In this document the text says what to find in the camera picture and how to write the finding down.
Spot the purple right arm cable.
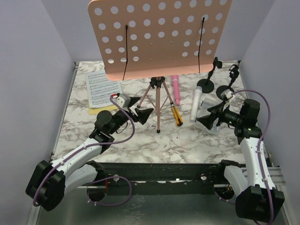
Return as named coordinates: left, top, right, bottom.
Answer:
left=214, top=88, right=276, bottom=223

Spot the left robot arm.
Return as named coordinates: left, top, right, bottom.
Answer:
left=25, top=93, right=153, bottom=211

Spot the white sheet music page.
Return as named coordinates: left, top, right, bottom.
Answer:
left=85, top=69, right=122, bottom=108

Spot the yellow utility knife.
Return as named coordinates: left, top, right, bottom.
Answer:
left=171, top=104, right=183, bottom=127

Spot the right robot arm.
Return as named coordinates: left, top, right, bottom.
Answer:
left=197, top=99, right=285, bottom=224

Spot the yellow sheet music page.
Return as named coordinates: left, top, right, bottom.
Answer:
left=89, top=105, right=118, bottom=115

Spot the white microphone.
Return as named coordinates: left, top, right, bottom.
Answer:
left=190, top=86, right=203, bottom=122

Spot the pink tripod music stand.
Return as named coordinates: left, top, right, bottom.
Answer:
left=87, top=0, right=233, bottom=134

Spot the black microphone stand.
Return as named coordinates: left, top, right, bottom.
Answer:
left=216, top=64, right=240, bottom=99
left=197, top=57, right=223, bottom=94

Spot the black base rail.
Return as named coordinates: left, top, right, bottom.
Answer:
left=48, top=160, right=274, bottom=196

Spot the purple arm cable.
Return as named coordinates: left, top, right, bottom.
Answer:
left=32, top=95, right=136, bottom=207
left=214, top=88, right=276, bottom=223

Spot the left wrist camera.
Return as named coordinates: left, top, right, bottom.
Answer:
left=112, top=93, right=130, bottom=108

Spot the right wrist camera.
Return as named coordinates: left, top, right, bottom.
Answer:
left=221, top=89, right=235, bottom=110

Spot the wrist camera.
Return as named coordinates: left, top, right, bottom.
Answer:
left=112, top=93, right=130, bottom=108
left=221, top=89, right=235, bottom=110

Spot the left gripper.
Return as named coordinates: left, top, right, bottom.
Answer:
left=109, top=97, right=153, bottom=135

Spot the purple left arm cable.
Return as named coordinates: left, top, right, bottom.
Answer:
left=32, top=95, right=136, bottom=207

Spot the clear plastic compartment box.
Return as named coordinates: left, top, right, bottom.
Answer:
left=195, top=97, right=221, bottom=135

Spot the aluminium frame rail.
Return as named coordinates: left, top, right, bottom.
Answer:
left=268, top=166, right=285, bottom=186

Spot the pink microphone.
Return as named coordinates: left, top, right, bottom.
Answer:
left=172, top=75, right=180, bottom=105

